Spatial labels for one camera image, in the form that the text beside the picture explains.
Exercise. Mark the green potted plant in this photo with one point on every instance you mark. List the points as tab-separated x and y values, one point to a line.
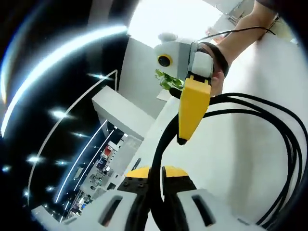
168	83

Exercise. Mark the display shelf with red boxes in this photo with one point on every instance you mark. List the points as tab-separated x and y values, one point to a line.
107	154

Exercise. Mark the white desktop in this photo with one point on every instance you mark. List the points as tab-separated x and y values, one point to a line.
240	163

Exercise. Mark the person's right hand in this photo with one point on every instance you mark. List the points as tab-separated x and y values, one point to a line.
217	81

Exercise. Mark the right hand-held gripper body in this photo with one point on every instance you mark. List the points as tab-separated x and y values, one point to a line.
183	55

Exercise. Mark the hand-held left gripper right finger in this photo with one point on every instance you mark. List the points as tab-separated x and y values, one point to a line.
183	185

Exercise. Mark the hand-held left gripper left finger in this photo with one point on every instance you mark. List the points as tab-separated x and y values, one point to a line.
132	185

